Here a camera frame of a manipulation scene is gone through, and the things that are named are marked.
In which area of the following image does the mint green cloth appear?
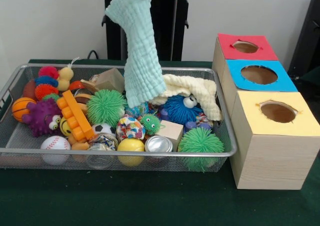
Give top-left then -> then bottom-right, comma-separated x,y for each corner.
105,0 -> 167,108

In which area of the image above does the cream muslin cloth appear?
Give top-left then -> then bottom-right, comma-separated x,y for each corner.
150,74 -> 222,122

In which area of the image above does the green spiky ball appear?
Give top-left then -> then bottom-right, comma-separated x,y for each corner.
178,128 -> 225,173
87,89 -> 127,127

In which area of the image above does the orange plastic comb toy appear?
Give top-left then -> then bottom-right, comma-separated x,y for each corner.
56,90 -> 96,142

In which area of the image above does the clear mesh bin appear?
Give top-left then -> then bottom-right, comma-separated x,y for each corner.
0,63 -> 238,173

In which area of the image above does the wooden box with three holes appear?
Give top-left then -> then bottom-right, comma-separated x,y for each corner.
211,33 -> 320,190

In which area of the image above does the blue fuzzy toy with eyes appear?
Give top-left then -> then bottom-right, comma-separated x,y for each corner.
161,95 -> 204,126

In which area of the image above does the silver can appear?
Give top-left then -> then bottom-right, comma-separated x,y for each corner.
144,135 -> 174,154

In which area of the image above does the yellow ball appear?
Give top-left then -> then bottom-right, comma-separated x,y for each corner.
117,138 -> 145,167

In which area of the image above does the purple spiky toy with eyes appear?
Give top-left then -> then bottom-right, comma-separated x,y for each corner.
22,98 -> 64,137

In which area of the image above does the small orange basketball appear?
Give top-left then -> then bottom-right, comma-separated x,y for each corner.
11,97 -> 37,123

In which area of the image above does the white baseball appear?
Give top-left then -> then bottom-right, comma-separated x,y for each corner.
41,135 -> 72,166

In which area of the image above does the dark green tablecloth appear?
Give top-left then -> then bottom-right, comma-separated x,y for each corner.
0,58 -> 320,226

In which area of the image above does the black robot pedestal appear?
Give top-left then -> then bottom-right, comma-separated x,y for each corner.
96,0 -> 201,62

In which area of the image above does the black cable loop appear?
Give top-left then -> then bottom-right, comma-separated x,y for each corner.
87,49 -> 101,61

